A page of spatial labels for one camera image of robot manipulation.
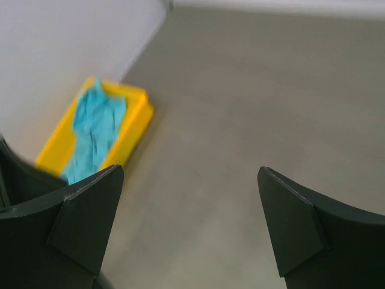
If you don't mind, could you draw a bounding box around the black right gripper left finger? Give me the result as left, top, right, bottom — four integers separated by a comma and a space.
1, 165, 124, 288

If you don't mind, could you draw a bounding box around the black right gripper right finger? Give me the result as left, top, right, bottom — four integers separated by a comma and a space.
257, 167, 384, 288

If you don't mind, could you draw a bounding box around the turquoise t shirt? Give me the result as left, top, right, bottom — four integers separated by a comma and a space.
62, 78, 127, 185

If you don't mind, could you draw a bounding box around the yellow plastic bin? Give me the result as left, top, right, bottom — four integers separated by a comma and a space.
35, 76, 154, 176

